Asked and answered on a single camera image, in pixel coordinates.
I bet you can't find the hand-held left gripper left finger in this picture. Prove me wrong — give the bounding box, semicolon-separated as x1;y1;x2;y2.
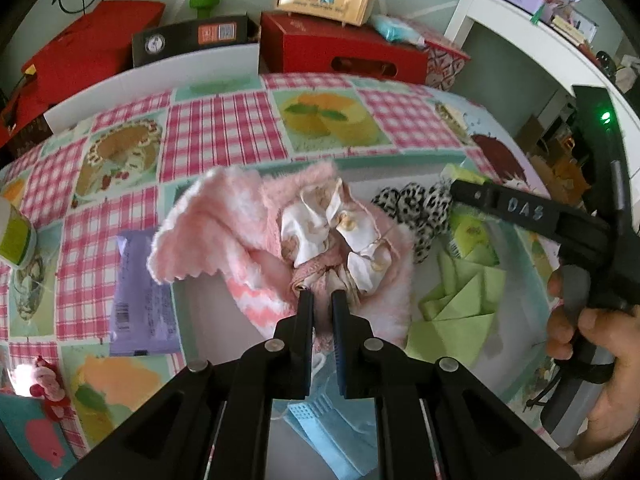
62;289;317;480

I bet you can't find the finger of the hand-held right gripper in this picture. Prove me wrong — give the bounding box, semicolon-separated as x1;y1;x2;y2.
449;179;593;243

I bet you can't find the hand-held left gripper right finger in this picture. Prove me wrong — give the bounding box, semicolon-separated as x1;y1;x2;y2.
331;290;581;480

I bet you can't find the green tissue packet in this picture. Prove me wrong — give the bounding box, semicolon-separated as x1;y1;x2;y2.
440;162;501;267

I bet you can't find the clear plastic storage box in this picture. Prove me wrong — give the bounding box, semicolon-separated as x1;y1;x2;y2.
169;157;556;480

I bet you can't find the white floral fabric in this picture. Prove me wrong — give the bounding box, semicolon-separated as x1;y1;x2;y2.
277;177;401;306

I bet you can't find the leopard print scrunchie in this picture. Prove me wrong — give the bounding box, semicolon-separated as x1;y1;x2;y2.
371;180;453;265

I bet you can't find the blue face mask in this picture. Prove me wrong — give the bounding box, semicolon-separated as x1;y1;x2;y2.
285;350;381;478

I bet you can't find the green cloth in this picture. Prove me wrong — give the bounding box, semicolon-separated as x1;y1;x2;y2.
405;250;507;361

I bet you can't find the pink white fluffy cloth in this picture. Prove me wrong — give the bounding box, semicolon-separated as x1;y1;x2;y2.
147;161;416;356

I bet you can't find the person's right forearm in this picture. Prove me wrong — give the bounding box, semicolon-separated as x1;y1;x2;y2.
575;385;636;463

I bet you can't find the person's right hand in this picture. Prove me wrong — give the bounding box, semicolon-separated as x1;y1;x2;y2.
545;270;640;411

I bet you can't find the brown cardboard box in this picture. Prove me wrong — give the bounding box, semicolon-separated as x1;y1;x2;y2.
515;115;591;201

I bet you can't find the purple wet wipes packet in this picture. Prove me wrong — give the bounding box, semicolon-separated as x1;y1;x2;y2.
110;230;181;358

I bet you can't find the white desk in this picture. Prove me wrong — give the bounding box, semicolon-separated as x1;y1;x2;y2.
442;0;640;141

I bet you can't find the stack of books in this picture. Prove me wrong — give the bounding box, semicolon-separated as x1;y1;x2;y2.
550;10;600;46

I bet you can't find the light blue packet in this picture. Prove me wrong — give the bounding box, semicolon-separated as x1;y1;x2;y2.
372;14;427;47

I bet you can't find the checkered printed tablecloth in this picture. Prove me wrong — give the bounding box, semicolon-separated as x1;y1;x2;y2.
0;72;566;461

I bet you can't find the red cardboard box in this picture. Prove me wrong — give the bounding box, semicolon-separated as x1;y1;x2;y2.
260;11;431;83

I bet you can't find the pink strawberry plush toy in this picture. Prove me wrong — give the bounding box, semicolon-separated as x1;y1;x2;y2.
12;355;71;421

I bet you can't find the white board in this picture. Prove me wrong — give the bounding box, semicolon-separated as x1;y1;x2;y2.
44;40;261;133

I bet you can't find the white bottle green label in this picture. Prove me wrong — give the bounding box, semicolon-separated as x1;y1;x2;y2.
0;197;38;268

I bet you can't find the black cardboard box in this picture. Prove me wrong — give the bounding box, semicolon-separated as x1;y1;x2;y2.
131;14;258;68

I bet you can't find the green dumbbell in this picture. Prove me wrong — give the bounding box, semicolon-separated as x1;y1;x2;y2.
189;0;223;23

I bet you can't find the brown floral box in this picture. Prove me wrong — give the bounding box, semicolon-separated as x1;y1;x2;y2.
0;115;53;161

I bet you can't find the red paper bag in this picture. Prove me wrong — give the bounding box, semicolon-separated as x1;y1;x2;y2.
0;0;166;148

